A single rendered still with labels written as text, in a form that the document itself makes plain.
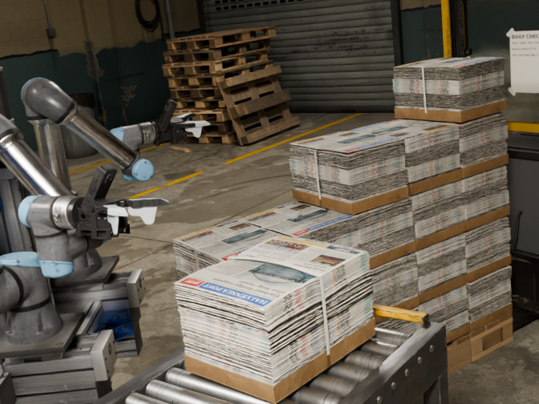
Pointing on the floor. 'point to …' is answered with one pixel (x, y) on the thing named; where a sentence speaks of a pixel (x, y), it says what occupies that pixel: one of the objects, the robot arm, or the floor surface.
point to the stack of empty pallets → (216, 42)
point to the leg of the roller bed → (438, 391)
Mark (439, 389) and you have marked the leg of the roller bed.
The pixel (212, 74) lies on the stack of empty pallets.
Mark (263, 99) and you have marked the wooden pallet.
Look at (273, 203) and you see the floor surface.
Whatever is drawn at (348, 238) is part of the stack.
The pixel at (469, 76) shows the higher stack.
